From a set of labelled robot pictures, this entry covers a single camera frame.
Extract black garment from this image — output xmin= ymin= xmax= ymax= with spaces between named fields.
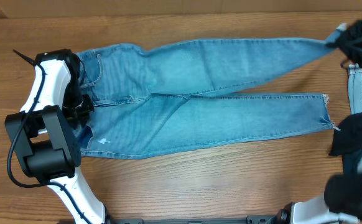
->
xmin=329 ymin=113 xmax=362 ymax=174

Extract blue denim jeans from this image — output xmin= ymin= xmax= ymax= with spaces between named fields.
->
xmin=75 ymin=27 xmax=343 ymax=159

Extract light blue folded jeans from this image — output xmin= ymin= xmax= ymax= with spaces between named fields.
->
xmin=347 ymin=64 xmax=362 ymax=114

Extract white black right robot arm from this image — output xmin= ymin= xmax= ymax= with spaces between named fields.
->
xmin=268 ymin=20 xmax=362 ymax=224

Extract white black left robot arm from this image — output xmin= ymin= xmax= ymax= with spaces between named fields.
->
xmin=4 ymin=49 xmax=114 ymax=223

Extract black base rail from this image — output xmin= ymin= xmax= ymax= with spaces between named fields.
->
xmin=114 ymin=215 xmax=276 ymax=224

